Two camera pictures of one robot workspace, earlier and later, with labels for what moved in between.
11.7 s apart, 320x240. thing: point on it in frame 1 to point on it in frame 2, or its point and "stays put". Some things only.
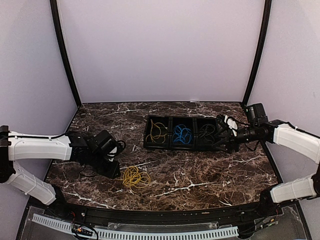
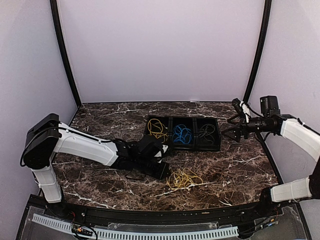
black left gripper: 111,173 to 161,174
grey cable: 209,129 stays put
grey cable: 207,130 stays put
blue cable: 185,135 stays put
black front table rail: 208,216 stays put
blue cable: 180,130 stays put
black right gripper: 229,143 to 238,131
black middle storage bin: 182,133 stays put
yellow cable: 132,177 to 180,179
